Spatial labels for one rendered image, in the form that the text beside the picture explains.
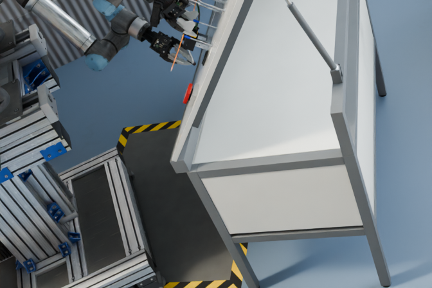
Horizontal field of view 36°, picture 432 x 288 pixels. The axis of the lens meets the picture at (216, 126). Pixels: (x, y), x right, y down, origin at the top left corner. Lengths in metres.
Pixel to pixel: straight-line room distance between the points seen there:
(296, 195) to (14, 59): 1.33
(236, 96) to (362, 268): 0.92
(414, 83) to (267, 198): 1.44
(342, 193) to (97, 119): 2.21
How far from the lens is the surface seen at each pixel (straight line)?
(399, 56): 3.80
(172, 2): 2.23
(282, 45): 2.75
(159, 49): 2.39
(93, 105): 4.35
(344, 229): 2.53
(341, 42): 2.34
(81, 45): 2.47
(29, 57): 2.94
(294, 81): 2.55
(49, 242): 3.19
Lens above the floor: 2.40
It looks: 40 degrees down
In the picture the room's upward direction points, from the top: 25 degrees counter-clockwise
